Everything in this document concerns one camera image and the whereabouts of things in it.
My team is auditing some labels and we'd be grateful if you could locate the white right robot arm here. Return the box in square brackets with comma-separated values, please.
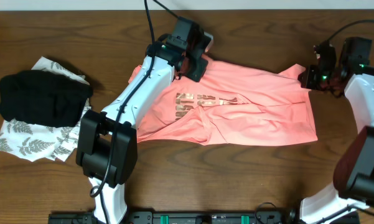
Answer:
[289, 37, 374, 223]

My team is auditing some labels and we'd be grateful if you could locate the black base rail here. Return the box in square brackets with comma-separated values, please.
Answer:
[48, 203, 360, 224]

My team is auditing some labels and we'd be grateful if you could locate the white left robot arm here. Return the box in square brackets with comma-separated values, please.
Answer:
[76, 17, 213, 223]

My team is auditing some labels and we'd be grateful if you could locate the black folded garment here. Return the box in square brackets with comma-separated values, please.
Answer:
[0, 70, 93, 128]

